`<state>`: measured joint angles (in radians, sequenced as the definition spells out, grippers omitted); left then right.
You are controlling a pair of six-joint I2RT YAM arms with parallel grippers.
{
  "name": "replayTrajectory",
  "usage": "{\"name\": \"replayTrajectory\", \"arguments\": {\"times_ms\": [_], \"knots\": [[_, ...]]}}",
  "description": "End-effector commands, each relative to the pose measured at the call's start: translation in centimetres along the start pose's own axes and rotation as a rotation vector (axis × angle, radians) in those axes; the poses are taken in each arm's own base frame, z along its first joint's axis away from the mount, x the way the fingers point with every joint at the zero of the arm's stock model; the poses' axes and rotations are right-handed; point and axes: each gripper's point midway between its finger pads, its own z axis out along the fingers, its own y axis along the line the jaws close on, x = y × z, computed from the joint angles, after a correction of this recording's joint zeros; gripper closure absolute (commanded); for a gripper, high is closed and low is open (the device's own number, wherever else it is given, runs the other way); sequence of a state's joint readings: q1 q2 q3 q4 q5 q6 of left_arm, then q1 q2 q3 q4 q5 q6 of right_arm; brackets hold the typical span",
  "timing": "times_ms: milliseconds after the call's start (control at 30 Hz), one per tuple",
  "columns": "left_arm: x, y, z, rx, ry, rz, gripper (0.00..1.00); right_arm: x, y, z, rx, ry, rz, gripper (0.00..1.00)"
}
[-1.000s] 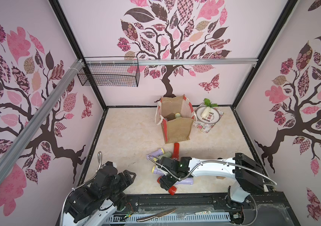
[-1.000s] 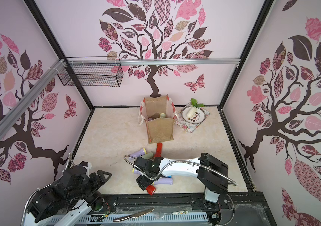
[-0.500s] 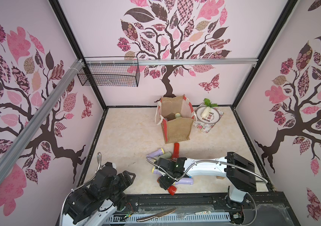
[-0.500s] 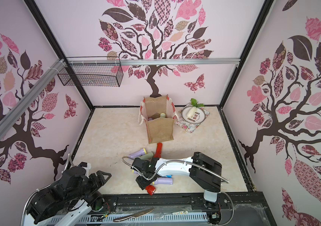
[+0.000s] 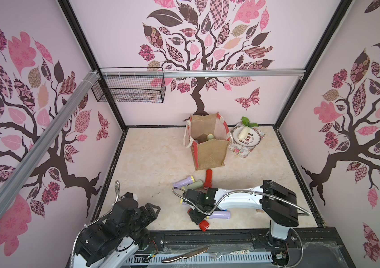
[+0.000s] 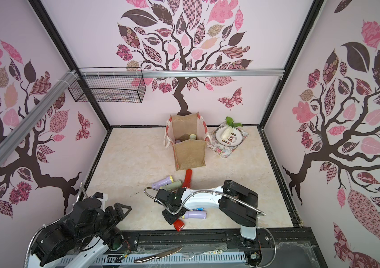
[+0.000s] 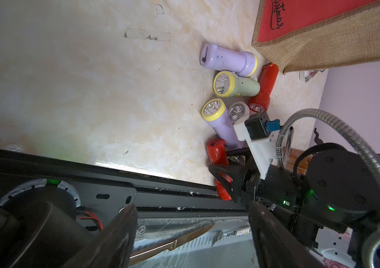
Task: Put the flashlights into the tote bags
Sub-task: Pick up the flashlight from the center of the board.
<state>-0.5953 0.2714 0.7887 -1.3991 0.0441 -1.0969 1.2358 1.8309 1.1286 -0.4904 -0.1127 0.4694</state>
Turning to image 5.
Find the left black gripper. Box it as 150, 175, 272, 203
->
117, 202, 160, 238

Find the purple flashlight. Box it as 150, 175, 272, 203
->
173, 175, 195, 188
207, 211, 231, 220

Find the red flashlight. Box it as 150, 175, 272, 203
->
203, 169, 213, 190
187, 209, 210, 232

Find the brown jute tote bag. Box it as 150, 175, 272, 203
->
183, 113, 232, 171

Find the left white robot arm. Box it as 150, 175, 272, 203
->
69, 193, 161, 268

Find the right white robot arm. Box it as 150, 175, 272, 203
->
172, 180, 311, 241

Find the white toy radish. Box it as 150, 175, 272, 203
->
238, 117, 258, 140

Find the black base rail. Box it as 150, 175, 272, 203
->
149, 228, 273, 251

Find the grey slotted cable duct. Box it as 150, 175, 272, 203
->
123, 252, 274, 268

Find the black wire basket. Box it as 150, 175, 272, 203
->
92, 67, 166, 103

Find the horizontal aluminium rail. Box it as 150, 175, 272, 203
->
101, 68, 306, 78

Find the diagonal aluminium rail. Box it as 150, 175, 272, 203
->
0, 70, 100, 219

